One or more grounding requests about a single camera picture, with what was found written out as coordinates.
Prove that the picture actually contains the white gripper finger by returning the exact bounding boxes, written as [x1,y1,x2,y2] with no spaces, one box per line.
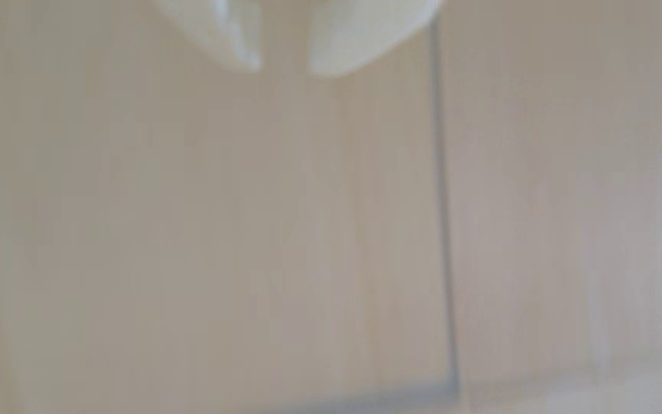
[308,0,442,77]
[153,0,263,72]

